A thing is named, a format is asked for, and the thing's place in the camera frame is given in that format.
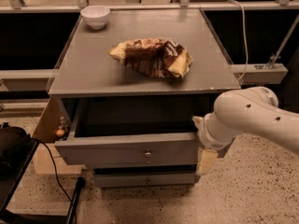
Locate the white ceramic bowl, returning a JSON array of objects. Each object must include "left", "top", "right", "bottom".
[{"left": 80, "top": 5, "right": 110, "bottom": 29}]

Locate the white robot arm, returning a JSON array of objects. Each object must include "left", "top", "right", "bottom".
[{"left": 192, "top": 87, "right": 299, "bottom": 175}]

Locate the crumpled brown chip bag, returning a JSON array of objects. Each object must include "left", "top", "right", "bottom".
[{"left": 108, "top": 38, "right": 193, "bottom": 78}]

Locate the grey bottom drawer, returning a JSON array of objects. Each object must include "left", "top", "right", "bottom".
[{"left": 93, "top": 171, "right": 200, "bottom": 188}]

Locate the grey drawer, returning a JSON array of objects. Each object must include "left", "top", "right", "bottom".
[
  {"left": 93, "top": 171, "right": 200, "bottom": 188},
  {"left": 55, "top": 95, "right": 212, "bottom": 169}
]

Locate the black cart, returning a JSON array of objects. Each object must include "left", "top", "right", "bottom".
[{"left": 0, "top": 140, "right": 87, "bottom": 224}]

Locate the black bag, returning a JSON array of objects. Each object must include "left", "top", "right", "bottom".
[{"left": 0, "top": 126, "right": 31, "bottom": 179}]

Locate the grey drawer cabinet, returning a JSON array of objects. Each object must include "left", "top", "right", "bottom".
[{"left": 49, "top": 9, "right": 239, "bottom": 188}]

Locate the metal railing frame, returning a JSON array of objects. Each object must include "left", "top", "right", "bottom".
[{"left": 0, "top": 2, "right": 288, "bottom": 98}]

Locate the grey top drawer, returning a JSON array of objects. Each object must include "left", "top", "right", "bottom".
[{"left": 55, "top": 95, "right": 212, "bottom": 169}]

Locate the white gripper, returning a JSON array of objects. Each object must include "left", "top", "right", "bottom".
[{"left": 192, "top": 113, "right": 235, "bottom": 175}]

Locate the white cable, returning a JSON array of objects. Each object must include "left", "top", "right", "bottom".
[{"left": 227, "top": 0, "right": 249, "bottom": 82}]

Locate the black cable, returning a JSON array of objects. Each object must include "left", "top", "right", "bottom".
[{"left": 31, "top": 137, "right": 74, "bottom": 203}]

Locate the metal diagonal brace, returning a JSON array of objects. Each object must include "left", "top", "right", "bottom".
[{"left": 263, "top": 13, "right": 299, "bottom": 69}]

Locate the cardboard box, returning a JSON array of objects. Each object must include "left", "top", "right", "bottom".
[{"left": 33, "top": 99, "right": 82, "bottom": 175}]

